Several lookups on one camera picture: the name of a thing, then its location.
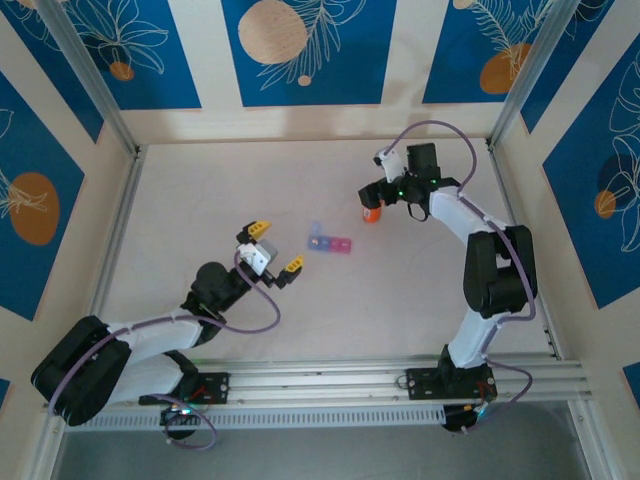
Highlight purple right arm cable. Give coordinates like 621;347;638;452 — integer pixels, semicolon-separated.
384;119;539;436

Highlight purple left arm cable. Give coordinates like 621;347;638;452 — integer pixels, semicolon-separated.
47;252;281;450

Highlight blue floral wall poster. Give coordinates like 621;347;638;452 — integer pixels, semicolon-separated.
422;0;561;105
0;69;86;322
221;0;399;108
542;34;640;311
54;0;204;112

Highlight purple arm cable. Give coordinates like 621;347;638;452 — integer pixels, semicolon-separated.
47;252;281;450
384;119;539;436

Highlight aluminium side rail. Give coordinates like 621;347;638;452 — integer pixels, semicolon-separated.
73;144;147;371
487;142;562;359

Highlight pink purple pill organizer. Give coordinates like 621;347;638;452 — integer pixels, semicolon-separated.
305;219;354;255

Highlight aluminium frame post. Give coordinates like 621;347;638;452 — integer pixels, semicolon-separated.
487;0;585;151
35;0;142;157

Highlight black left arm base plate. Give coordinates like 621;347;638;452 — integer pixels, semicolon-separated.
138;372;231;406

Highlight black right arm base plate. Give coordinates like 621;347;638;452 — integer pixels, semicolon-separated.
405;366;497;401

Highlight white slotted cable duct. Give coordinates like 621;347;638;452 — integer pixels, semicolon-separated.
64;405;446;431

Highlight aluminium cross rail beam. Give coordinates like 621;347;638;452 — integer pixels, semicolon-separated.
42;355;594;412

